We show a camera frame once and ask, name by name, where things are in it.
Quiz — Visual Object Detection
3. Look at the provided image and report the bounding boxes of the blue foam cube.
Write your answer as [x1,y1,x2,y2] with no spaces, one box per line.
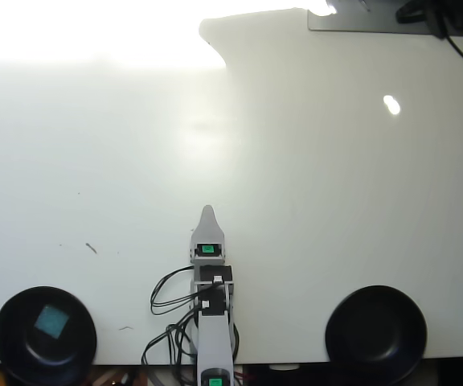
[34,304,71,341]

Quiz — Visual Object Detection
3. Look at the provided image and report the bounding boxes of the black round bowl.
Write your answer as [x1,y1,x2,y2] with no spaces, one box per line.
[0,285,98,386]
[324,285,428,385]

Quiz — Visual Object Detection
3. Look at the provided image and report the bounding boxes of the black servo cable bundle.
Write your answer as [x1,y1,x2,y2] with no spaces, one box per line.
[140,312,201,368]

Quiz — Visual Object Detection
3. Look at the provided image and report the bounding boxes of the black looped servo cable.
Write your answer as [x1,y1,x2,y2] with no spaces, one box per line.
[150,265,197,317]

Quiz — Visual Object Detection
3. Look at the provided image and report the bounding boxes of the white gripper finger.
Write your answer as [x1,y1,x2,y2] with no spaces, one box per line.
[191,203,226,243]

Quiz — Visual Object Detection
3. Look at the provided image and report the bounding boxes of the white gripper body with motor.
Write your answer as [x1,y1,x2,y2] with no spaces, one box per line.
[189,232,227,265]

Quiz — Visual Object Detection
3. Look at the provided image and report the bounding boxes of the black power cable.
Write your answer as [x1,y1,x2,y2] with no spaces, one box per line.
[436,15,463,62]

